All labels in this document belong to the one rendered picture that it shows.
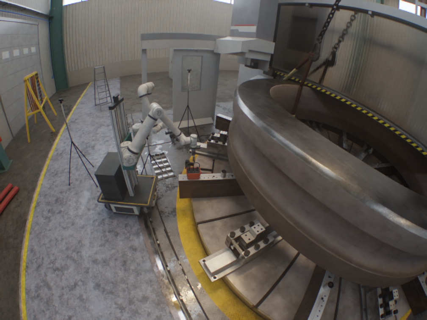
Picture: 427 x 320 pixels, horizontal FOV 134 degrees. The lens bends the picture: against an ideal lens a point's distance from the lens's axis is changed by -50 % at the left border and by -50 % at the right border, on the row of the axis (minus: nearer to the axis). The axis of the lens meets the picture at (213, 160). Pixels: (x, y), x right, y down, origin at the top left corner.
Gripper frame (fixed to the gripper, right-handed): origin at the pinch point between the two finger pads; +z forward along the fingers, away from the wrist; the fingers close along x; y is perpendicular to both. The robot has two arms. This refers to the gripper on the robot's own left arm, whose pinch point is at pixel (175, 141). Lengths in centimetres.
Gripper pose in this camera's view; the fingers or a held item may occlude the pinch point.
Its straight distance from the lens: 257.9
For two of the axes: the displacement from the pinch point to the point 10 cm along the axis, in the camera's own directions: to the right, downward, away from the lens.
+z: 3.1, 8.4, 4.4
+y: 9.5, -2.3, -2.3
